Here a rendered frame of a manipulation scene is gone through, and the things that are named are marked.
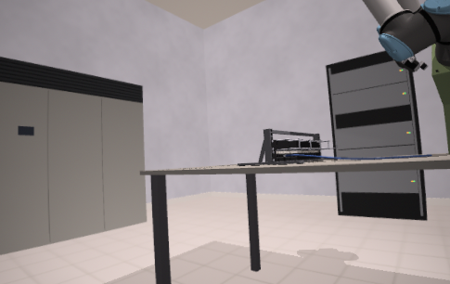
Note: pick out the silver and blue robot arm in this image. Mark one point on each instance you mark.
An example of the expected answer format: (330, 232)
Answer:
(406, 32)

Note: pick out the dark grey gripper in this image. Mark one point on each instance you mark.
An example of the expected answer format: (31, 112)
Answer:
(411, 64)

